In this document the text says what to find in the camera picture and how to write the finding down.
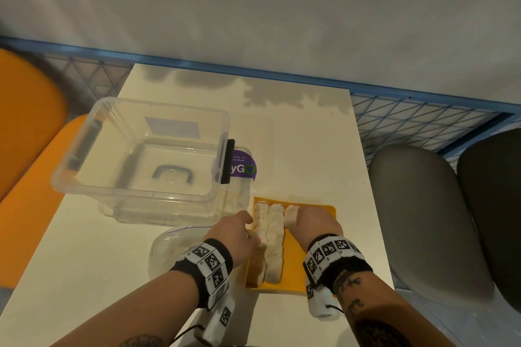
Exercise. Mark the person's left hand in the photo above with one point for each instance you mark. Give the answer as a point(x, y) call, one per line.
point(228, 237)

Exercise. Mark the person's right hand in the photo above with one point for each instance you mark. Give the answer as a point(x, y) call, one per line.
point(319, 222)

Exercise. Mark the person's left fingers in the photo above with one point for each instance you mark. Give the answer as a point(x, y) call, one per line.
point(249, 237)

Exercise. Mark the single white dough lump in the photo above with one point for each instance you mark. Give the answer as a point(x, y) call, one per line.
point(291, 214)

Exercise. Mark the person's left forearm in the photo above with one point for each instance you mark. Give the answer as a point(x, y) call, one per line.
point(142, 310)

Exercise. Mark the person's right forearm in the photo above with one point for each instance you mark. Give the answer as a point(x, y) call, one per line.
point(382, 310)

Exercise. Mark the rows of white dough pieces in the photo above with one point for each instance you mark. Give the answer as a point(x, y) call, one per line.
point(273, 245)

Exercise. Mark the black marker wristband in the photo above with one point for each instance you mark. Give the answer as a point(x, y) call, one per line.
point(331, 255)
point(207, 265)

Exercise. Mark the orange plastic tray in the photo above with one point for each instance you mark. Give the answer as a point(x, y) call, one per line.
point(293, 265)

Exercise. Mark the clear box lid purple label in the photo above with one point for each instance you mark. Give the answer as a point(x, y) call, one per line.
point(244, 180)

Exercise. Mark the clear plastic storage box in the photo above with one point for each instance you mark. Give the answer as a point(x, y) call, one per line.
point(142, 151)

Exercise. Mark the grey chair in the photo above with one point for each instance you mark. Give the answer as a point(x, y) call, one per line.
point(423, 216)

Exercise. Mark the orange chair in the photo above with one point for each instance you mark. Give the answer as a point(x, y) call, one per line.
point(28, 147)

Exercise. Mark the black chair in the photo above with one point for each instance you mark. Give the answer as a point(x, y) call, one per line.
point(496, 204)

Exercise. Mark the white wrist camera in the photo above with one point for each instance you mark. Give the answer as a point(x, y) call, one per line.
point(219, 320)
point(321, 302)

